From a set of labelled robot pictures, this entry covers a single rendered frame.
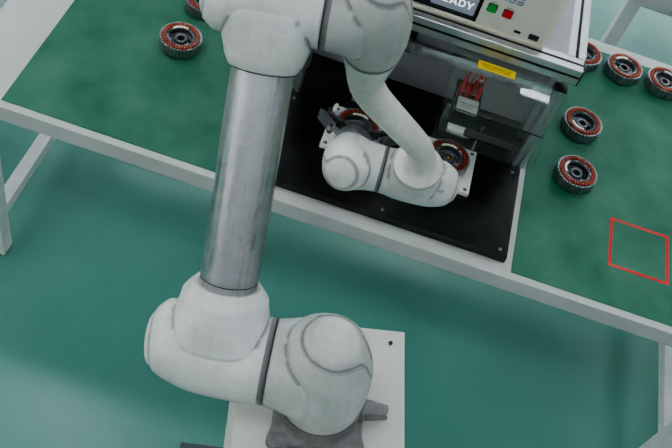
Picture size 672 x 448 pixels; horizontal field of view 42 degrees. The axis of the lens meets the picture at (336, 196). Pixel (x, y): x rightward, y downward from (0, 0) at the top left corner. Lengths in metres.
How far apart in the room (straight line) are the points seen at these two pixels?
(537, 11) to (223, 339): 1.06
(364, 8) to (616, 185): 1.32
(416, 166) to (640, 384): 1.57
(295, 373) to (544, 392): 1.57
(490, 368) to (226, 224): 1.62
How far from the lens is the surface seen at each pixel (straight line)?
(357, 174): 1.77
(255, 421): 1.68
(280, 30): 1.31
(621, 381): 3.07
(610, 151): 2.53
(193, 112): 2.22
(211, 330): 1.46
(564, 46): 2.16
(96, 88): 2.26
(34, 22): 2.43
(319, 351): 1.44
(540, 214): 2.28
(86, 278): 2.80
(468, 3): 2.06
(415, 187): 1.78
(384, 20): 1.29
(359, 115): 2.21
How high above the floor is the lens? 2.38
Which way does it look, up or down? 50 degrees down
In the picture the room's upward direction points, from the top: 19 degrees clockwise
